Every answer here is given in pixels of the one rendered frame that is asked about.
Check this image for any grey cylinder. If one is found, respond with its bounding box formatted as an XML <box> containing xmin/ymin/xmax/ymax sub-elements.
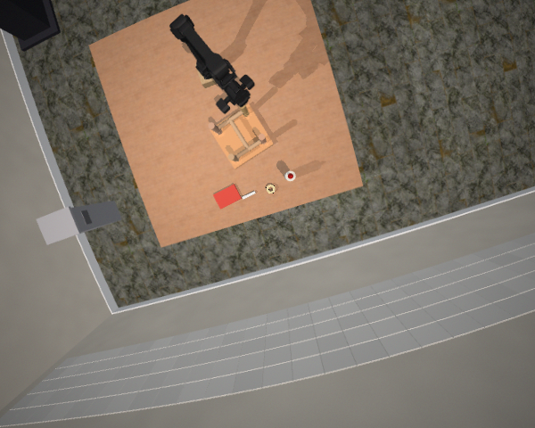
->
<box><xmin>284</xmin><ymin>171</ymin><xmax>296</xmax><ymax>181</ymax></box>

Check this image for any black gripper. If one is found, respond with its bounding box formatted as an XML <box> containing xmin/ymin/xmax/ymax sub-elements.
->
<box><xmin>216</xmin><ymin>75</ymin><xmax>255</xmax><ymax>114</ymax></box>

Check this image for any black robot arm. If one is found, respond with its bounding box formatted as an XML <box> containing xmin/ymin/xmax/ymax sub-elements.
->
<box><xmin>169</xmin><ymin>14</ymin><xmax>251</xmax><ymax>108</ymax></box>

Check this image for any red flat rectangular block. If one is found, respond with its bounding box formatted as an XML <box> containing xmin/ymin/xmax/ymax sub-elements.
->
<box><xmin>213</xmin><ymin>184</ymin><xmax>242</xmax><ymax>209</ymax></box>

